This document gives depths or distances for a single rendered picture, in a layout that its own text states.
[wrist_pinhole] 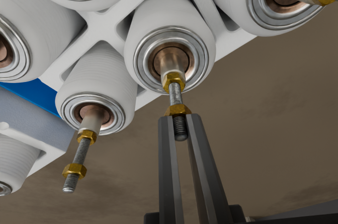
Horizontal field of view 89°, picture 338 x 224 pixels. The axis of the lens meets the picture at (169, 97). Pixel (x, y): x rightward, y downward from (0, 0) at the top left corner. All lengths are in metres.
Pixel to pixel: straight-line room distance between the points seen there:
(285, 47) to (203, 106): 0.28
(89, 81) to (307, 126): 0.82
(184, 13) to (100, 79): 0.12
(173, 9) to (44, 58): 0.13
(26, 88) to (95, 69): 0.26
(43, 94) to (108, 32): 0.27
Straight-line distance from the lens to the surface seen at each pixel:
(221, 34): 0.26
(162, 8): 0.17
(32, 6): 0.21
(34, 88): 0.48
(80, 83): 0.21
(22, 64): 0.21
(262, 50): 0.53
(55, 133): 0.47
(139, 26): 0.17
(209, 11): 0.24
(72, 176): 0.19
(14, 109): 0.47
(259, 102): 0.65
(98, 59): 0.25
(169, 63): 0.16
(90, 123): 0.21
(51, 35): 0.21
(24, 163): 0.47
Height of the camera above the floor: 0.40
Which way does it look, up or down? 49 degrees down
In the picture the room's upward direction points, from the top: 174 degrees clockwise
